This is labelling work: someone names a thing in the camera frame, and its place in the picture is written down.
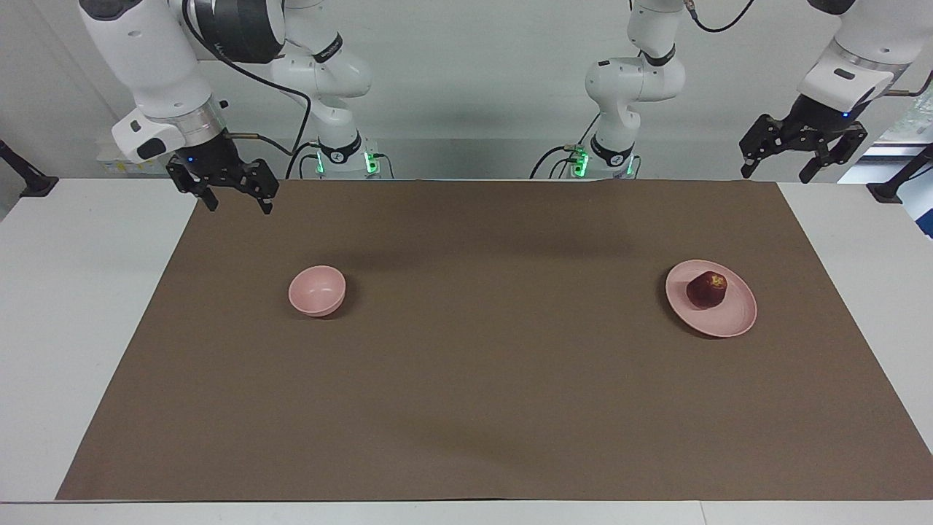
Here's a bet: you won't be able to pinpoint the dark red apple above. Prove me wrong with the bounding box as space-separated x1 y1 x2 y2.
686 271 729 310

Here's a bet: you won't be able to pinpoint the brown table mat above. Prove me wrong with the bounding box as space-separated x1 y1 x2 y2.
55 179 933 502

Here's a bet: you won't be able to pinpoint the black base cables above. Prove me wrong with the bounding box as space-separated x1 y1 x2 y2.
530 113 642 180
284 142 396 180

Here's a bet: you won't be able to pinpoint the white wall socket box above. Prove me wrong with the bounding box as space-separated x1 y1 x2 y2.
97 149 177 176

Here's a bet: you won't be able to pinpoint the black clamp mount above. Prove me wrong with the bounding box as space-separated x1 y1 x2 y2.
0 139 60 198
866 143 933 204

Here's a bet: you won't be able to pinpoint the black left base cables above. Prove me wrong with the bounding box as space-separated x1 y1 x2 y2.
530 113 642 180

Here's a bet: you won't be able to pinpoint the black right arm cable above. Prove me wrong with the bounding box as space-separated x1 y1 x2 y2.
181 0 314 179

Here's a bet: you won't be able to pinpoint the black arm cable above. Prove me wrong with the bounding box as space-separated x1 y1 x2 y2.
181 0 314 179
684 0 933 98

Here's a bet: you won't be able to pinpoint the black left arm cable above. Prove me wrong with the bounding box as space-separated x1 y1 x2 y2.
684 0 933 98

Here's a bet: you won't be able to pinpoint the black right base cables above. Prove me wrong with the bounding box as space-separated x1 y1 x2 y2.
284 142 396 180

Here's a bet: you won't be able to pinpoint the pink plate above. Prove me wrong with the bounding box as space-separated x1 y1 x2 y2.
665 260 758 338

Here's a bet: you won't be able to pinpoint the pink bowl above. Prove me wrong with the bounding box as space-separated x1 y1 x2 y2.
288 265 347 317

